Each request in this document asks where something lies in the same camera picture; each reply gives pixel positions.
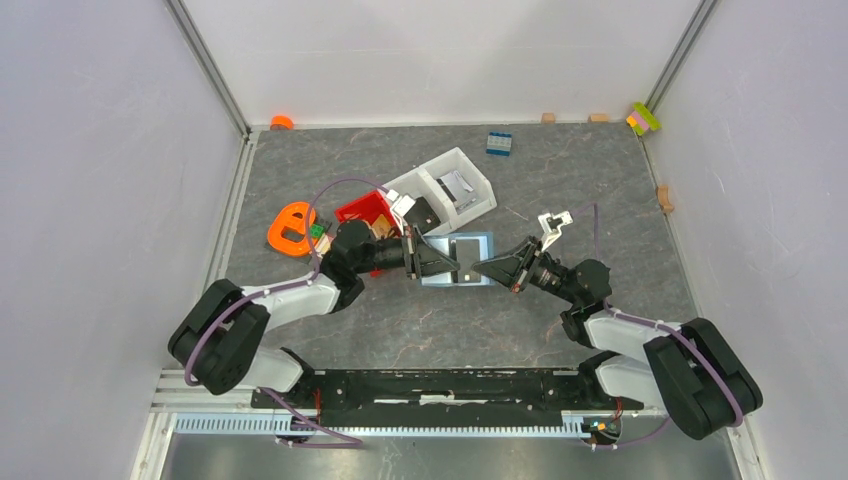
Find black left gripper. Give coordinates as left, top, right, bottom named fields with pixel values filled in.
left=354, top=223, right=459, bottom=279

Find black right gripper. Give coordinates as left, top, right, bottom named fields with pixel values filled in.
left=471, top=236, right=579, bottom=306

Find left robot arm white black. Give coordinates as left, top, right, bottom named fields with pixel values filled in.
left=168, top=220, right=460, bottom=408

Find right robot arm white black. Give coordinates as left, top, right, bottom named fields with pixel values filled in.
left=472, top=237, right=764, bottom=440

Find dark grey credit card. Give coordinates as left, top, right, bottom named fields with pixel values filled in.
left=452, top=238, right=481, bottom=284

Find clear plastic packet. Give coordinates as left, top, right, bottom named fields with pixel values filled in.
left=453, top=190, right=479, bottom=214

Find white plastic bin with packet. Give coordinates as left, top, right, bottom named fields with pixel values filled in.
left=415, top=147, right=497, bottom=235

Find red plastic bin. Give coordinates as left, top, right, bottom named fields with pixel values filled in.
left=335, top=191, right=399, bottom=277

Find green toy brick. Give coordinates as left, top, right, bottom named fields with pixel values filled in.
left=309, top=223, right=327, bottom=241

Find blue lego brick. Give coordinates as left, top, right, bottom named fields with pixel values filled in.
left=485, top=132, right=513, bottom=156

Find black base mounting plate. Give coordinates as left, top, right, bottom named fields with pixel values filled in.
left=281, top=368, right=643, bottom=428

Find orange letter e toy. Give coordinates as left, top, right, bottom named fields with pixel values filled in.
left=266, top=201, right=316, bottom=257

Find curved wooden piece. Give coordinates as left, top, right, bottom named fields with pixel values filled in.
left=656, top=185, right=675, bottom=215

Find small wooden block right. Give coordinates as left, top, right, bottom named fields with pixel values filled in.
left=588, top=113, right=610, bottom=123

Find green pink stacked bricks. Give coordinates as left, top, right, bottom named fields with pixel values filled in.
left=625, top=102, right=662, bottom=137

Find orange round cap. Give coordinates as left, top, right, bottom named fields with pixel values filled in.
left=269, top=115, right=294, bottom=130

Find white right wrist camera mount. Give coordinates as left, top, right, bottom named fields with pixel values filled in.
left=537, top=210, right=573, bottom=252

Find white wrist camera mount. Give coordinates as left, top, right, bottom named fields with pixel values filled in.
left=537, top=210, right=573, bottom=252
left=383, top=189, right=416, bottom=233

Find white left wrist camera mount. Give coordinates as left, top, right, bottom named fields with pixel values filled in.
left=383, top=189, right=416, bottom=233

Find aluminium frame rail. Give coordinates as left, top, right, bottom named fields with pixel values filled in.
left=150, top=369, right=751, bottom=439

